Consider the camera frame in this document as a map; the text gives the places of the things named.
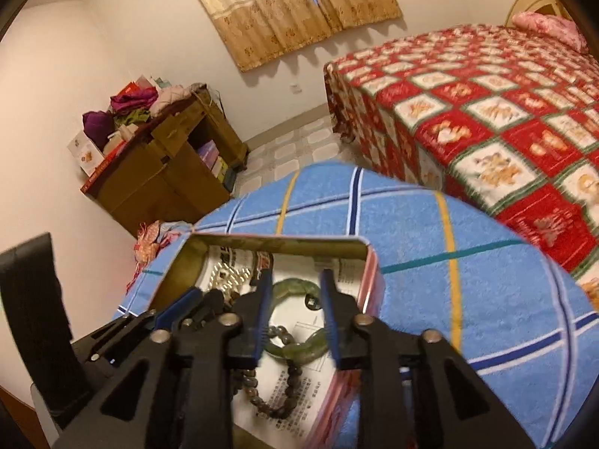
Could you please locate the white printed box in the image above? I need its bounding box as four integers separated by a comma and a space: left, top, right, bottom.
67, 131, 104, 176

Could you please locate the white pearl necklace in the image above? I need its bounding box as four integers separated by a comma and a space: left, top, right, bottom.
207, 263, 254, 293

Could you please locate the beige window curtain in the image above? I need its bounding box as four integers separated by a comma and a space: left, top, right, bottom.
200, 0, 402, 72

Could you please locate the green jade bangle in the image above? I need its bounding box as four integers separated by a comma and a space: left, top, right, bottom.
265, 278, 329, 366

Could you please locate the brown wooden desk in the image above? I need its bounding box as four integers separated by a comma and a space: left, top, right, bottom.
81, 84, 248, 236

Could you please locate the red patterned bed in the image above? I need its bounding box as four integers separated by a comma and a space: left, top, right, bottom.
323, 24, 598, 301

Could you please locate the pink pillow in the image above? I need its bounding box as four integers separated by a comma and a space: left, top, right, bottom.
511, 11, 589, 54

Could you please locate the blue plaid table cloth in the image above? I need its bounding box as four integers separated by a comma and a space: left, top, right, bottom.
119, 162, 598, 448

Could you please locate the grey stone bead bracelet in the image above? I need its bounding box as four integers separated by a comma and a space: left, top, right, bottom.
240, 324, 306, 421

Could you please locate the pink metal tin box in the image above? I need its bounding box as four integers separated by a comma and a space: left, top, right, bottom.
148, 232, 387, 449

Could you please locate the clothes pile on floor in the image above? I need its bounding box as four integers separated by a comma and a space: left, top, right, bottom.
126, 220, 192, 292

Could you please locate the clothes pile on desk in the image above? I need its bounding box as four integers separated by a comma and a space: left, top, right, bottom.
82, 83, 207, 149

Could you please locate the printed paper in tin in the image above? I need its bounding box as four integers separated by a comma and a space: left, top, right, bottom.
196, 234, 383, 448

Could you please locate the wooden headboard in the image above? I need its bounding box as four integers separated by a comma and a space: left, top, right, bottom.
505, 0, 573, 27

